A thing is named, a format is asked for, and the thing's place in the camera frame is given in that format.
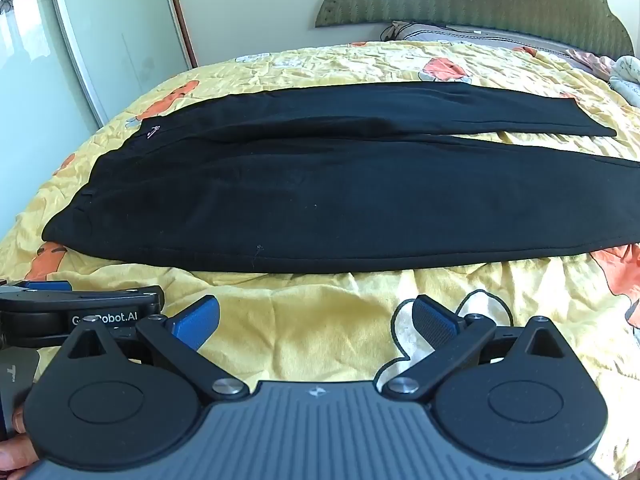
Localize white printed cloth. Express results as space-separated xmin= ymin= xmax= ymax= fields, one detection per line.
xmin=607 ymin=54 xmax=640 ymax=111

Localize person's left hand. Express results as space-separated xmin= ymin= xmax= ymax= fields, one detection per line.
xmin=0 ymin=405 xmax=40 ymax=472

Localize yellow floral blanket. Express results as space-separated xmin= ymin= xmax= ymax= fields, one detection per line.
xmin=0 ymin=40 xmax=640 ymax=480

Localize grey patterned pillow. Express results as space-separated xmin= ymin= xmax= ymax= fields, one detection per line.
xmin=379 ymin=20 xmax=588 ymax=55

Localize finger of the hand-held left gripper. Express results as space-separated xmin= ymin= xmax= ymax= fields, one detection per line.
xmin=0 ymin=280 xmax=76 ymax=297

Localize black pants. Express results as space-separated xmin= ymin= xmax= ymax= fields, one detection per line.
xmin=42 ymin=82 xmax=640 ymax=275

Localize floral glass wardrobe door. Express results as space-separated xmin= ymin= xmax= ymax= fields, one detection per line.
xmin=0 ymin=0 xmax=197 ymax=233

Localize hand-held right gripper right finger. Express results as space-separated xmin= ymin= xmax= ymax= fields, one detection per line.
xmin=382 ymin=294 xmax=576 ymax=402

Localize pink cloth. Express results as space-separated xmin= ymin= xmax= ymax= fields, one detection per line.
xmin=566 ymin=47 xmax=617 ymax=80

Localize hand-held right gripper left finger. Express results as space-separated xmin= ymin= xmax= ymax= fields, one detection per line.
xmin=66 ymin=294 xmax=249 ymax=402

